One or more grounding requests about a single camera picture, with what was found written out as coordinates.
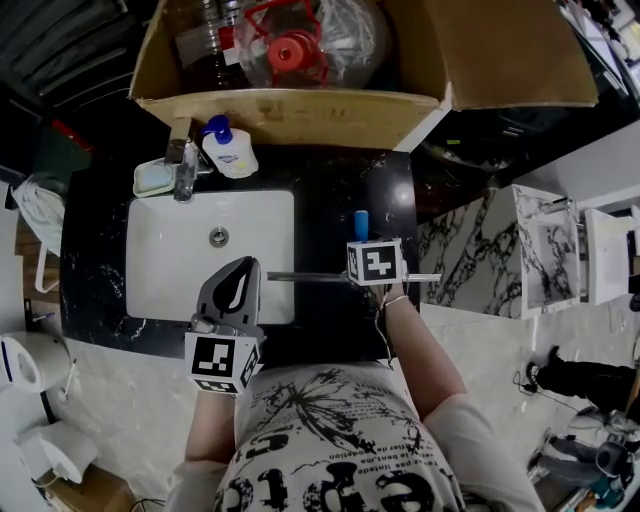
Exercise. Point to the white toilet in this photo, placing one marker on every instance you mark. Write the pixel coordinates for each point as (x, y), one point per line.
(27, 362)

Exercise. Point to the metal sink drain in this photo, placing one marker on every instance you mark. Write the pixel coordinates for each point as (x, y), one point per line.
(219, 236)

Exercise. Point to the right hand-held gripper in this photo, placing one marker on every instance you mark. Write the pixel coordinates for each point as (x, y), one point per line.
(376, 262)

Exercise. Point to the clear water jug red cap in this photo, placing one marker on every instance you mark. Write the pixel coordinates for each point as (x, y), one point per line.
(300, 45)

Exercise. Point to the white cloth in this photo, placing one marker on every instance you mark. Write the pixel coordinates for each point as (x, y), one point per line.
(40, 210)

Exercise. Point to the white soap pump bottle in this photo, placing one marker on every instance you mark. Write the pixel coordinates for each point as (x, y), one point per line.
(231, 150)

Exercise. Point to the teal power tool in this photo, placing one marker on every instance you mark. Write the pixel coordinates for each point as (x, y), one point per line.
(612, 475)

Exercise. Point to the chrome faucet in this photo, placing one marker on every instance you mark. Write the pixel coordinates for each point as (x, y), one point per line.
(184, 165)

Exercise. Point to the white rectangular sink basin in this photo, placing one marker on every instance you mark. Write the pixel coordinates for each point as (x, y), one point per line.
(170, 260)

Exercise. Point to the person's left forearm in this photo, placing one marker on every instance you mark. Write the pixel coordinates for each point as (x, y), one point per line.
(210, 425)

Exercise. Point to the small cardboard box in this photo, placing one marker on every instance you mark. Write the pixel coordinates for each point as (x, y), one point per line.
(95, 492)

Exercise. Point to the pale green soap dish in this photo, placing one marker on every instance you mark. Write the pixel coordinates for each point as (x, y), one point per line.
(152, 179)

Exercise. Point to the person's printed white t-shirt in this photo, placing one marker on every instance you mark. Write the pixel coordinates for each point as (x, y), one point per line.
(340, 440)

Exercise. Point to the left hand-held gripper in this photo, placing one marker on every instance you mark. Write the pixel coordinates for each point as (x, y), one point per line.
(214, 356)

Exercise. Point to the large cardboard box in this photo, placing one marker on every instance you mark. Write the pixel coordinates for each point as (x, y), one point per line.
(310, 112)

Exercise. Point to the marble pattern vanity cabinet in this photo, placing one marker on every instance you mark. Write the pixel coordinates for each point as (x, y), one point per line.
(545, 250)

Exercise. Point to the person's right forearm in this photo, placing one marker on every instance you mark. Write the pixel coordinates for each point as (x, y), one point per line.
(425, 350)

